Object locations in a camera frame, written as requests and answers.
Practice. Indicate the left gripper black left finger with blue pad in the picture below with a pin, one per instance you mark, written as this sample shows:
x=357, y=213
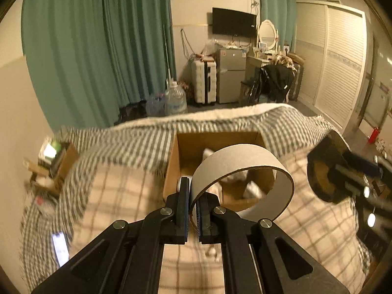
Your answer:
x=125, y=257

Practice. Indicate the green white product box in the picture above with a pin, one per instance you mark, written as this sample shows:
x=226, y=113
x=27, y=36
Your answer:
x=49, y=151

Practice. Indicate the green curtain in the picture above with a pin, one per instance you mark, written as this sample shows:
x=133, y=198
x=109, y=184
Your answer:
x=283, y=15
x=89, y=58

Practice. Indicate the white cloth in box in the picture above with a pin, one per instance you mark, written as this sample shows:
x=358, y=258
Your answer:
x=252, y=190

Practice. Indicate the lit smartphone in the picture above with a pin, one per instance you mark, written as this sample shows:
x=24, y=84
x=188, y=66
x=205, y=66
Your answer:
x=60, y=248

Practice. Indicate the black clothing on chair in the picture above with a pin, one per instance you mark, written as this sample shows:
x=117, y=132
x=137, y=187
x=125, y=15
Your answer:
x=276, y=81

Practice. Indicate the large water jug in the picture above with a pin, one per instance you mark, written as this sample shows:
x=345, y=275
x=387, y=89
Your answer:
x=175, y=99

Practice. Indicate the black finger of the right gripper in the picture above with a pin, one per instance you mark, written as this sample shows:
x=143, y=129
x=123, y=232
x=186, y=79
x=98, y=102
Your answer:
x=349, y=179

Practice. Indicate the clear plastic bottle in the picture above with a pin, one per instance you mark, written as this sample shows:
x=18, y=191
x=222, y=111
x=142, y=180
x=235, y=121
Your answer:
x=46, y=205

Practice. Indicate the grey checked bedsheet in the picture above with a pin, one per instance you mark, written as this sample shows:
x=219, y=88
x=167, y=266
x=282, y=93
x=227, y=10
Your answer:
x=120, y=172

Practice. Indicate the red bottle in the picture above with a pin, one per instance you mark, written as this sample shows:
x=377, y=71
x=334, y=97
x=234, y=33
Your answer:
x=374, y=134

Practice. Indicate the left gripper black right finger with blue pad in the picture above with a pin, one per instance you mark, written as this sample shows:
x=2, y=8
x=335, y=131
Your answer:
x=259, y=257

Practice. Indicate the black wallet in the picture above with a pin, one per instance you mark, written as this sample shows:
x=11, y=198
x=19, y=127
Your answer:
x=321, y=160

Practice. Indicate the white suitcase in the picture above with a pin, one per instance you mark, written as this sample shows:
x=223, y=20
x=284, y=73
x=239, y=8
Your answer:
x=204, y=79

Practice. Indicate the large open cardboard box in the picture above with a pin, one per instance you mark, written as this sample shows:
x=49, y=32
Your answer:
x=189, y=150

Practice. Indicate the wall mounted television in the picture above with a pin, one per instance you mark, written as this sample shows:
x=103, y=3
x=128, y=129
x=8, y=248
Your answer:
x=233, y=23

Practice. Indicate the small cardboard box with items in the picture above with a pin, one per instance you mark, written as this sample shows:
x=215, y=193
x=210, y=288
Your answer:
x=48, y=175

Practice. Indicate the oval vanity mirror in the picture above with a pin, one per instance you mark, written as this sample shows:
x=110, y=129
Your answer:
x=267, y=35

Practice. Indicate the white louvered wardrobe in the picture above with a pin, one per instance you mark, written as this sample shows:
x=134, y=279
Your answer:
x=333, y=41

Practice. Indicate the grey mini fridge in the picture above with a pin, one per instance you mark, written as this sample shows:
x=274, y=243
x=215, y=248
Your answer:
x=231, y=65

